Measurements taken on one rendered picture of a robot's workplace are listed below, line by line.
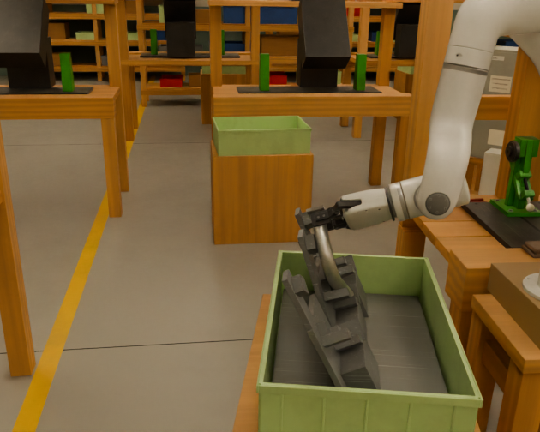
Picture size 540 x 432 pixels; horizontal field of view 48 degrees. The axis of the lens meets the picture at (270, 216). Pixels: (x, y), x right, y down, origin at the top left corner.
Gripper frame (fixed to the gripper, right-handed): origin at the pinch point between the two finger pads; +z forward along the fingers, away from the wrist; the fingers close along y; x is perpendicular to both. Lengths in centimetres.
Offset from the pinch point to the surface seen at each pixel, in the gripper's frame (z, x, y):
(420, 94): -33, -70, -67
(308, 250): 4.2, 6.4, 1.1
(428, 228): -24, -24, -79
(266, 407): 16.3, 38.2, 7.4
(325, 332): 3.2, 25.4, 3.4
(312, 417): 8.5, 41.0, 4.1
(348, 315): 1.3, 16.4, -20.0
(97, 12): 397, -743, -548
